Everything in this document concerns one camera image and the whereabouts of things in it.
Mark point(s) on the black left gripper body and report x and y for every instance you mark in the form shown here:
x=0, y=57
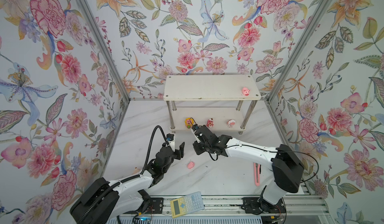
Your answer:
x=176, y=155

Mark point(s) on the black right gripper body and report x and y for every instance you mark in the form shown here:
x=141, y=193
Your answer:
x=199, y=148

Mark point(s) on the dark pink strawberry bear toy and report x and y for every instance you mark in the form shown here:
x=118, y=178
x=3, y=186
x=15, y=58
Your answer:
x=210, y=123

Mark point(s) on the pink bear with yellow flower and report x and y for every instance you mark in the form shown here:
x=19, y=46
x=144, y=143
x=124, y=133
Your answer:
x=189, y=123

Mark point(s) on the pink white round figurine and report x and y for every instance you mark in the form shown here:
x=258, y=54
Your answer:
x=231, y=123

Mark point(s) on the pink pig toy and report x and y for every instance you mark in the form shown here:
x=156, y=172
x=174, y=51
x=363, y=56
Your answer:
x=246, y=91
x=191, y=165

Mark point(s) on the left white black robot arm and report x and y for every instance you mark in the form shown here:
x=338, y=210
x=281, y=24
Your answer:
x=104, y=200

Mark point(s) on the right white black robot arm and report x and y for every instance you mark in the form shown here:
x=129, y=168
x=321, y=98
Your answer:
x=286, y=167

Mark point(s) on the white two-tier shelf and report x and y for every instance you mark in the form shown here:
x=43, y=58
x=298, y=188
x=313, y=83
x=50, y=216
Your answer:
x=202, y=97

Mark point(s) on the pink utility knife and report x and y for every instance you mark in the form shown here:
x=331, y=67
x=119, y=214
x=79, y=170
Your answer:
x=257, y=174

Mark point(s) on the yellow blue calculator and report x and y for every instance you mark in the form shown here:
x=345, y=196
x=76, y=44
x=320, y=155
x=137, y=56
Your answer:
x=187, y=205

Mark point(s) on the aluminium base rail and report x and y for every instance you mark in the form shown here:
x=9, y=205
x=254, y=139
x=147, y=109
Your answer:
x=291, y=205

